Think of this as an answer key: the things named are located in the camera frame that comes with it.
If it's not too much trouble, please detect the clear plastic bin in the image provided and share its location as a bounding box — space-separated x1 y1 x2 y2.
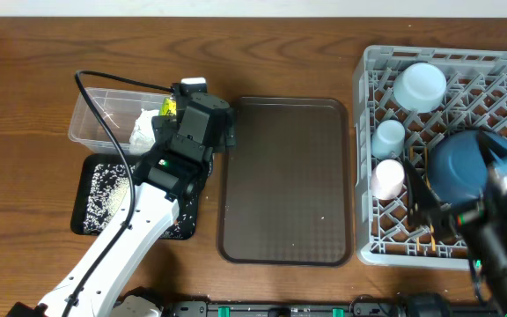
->
68 86 175 155

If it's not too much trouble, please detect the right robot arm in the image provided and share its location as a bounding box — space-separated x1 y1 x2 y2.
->
402 131 507 314

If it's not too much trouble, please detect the light blue cup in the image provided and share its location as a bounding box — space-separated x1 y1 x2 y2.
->
371 120 406 159

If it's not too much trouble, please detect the light blue rice bowl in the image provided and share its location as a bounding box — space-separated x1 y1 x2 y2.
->
393 63 447 113

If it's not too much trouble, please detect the dark blue plate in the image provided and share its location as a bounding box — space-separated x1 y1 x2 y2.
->
428 130 507 205

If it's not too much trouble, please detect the grey dishwasher rack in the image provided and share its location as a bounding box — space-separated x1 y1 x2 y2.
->
353 45 507 270

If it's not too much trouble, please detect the white tissue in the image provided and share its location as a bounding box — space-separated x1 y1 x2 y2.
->
129 109 159 147

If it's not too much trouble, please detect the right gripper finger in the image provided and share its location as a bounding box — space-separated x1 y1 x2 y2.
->
476 131 507 169
403 158 441 227

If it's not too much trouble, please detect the black plastic tray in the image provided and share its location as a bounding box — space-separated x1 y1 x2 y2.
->
70 153 199 240

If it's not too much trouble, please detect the wooden chopstick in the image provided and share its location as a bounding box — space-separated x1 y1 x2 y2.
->
408 146 420 254
423 147 437 253

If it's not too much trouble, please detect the brown serving tray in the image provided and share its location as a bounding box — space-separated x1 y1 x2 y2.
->
217 97 354 267

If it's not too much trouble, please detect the green yellow snack wrapper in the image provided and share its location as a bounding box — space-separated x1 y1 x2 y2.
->
159 97 177 116

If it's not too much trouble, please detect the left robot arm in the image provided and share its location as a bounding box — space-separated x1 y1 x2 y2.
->
8 107 235 316

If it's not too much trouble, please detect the white rice pile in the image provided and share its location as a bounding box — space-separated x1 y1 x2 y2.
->
76 163 197 240

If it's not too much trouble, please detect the pink cup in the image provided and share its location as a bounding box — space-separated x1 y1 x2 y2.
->
371 159 405 200

